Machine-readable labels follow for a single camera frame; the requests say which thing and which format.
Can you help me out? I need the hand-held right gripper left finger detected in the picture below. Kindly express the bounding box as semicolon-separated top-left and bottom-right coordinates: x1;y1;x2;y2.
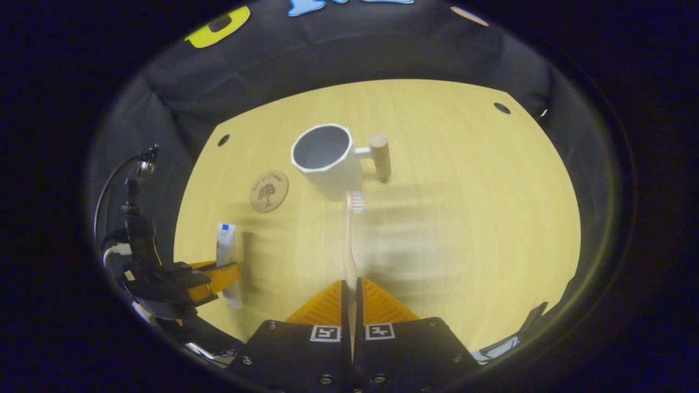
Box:
227;278;350;393

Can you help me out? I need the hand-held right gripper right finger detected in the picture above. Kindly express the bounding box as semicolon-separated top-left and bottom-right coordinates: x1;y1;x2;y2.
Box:
355;277;481;393

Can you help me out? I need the white toothpaste tube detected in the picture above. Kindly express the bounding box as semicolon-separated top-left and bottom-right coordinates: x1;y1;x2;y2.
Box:
216;223;244;309

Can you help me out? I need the round wooden coaster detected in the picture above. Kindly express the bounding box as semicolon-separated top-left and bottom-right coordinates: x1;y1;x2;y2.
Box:
250;170;289;213

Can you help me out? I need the beige toothbrush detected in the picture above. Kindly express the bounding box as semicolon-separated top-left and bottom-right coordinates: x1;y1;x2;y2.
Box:
344;191;365;353

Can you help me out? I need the white cup with wooden handle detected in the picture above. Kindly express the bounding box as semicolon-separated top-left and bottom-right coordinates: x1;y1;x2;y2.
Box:
291;124;392;200

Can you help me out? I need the light wooden desktop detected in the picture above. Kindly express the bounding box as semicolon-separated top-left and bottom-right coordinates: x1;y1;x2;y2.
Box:
174;79;581;353

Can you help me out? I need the black cable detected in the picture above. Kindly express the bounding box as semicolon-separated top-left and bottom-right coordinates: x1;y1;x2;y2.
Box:
94;156;143;241

